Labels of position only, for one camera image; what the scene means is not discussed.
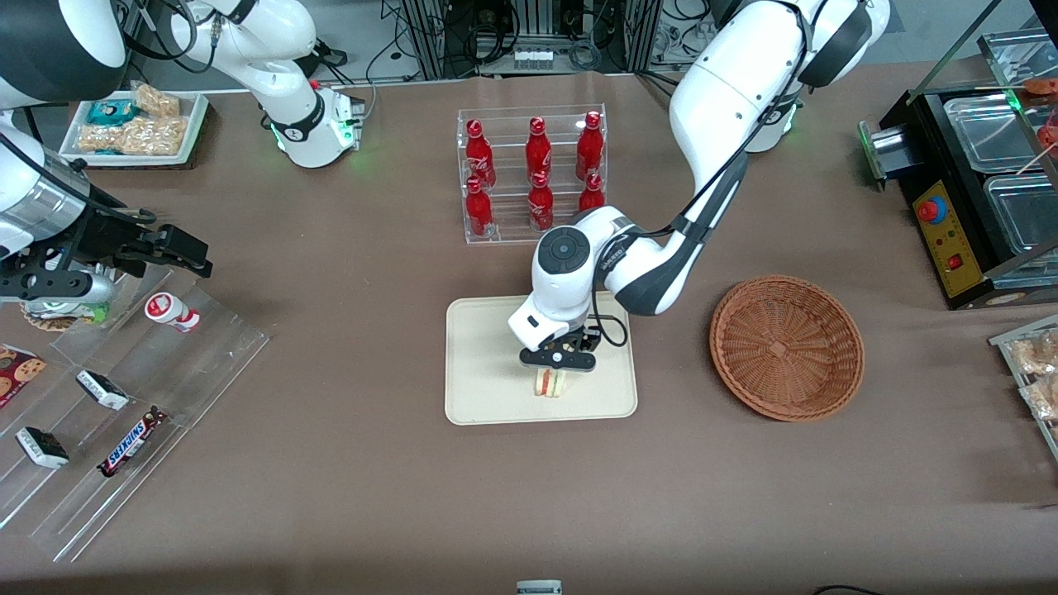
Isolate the clear acrylic bottle rack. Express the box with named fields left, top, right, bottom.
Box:
left=456, top=103, right=608, bottom=245

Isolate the white snack tray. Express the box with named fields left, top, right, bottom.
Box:
left=60, top=86, right=210, bottom=170

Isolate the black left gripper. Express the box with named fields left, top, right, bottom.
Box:
left=519, top=329, right=599, bottom=396

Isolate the cream plastic tray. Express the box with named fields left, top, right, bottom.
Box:
left=445, top=293, right=639, bottom=426

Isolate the black food warmer machine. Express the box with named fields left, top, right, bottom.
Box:
left=858, top=29, right=1058, bottom=312

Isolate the clear acrylic stepped display stand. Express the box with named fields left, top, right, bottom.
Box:
left=0, top=264, right=271, bottom=564

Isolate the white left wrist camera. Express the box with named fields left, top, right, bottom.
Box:
left=508, top=302, right=573, bottom=353

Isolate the black and white snack box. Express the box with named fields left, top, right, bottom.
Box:
left=76, top=369, right=131, bottom=412
left=16, top=426, right=70, bottom=470

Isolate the teal snack pack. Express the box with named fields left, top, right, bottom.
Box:
left=87, top=99, right=138, bottom=127

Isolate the aluminium frame equipment rack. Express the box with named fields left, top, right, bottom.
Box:
left=400, top=0, right=664, bottom=80

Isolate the beige snack pack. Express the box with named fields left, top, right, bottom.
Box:
left=1021, top=376, right=1058, bottom=422
left=1010, top=330, right=1058, bottom=378

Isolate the red and white yogurt bottle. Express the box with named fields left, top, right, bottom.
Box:
left=145, top=292, right=201, bottom=334

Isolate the large brown wicker basket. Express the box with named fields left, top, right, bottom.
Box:
left=709, top=274, right=866, bottom=423

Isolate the clear tray with snacks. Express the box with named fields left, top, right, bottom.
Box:
left=989, top=325, right=1058, bottom=464

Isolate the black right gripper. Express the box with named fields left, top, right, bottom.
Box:
left=48, top=207, right=213, bottom=279

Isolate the small light wicker basket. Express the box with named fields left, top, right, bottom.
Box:
left=21, top=301, right=108, bottom=333

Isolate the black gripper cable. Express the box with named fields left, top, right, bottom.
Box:
left=589, top=289, right=630, bottom=349

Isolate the Snickers chocolate bar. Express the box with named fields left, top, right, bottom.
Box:
left=98, top=406, right=171, bottom=478

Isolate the chocolate chip cookie pack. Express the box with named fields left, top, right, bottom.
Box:
left=0, top=345, right=47, bottom=410

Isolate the rice cracker pack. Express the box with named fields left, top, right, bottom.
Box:
left=78, top=124, right=125, bottom=155
left=132, top=83, right=181, bottom=118
left=122, top=116, right=190, bottom=157

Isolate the steel food pan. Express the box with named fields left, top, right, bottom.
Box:
left=944, top=93, right=1052, bottom=175
left=987, top=174, right=1058, bottom=258

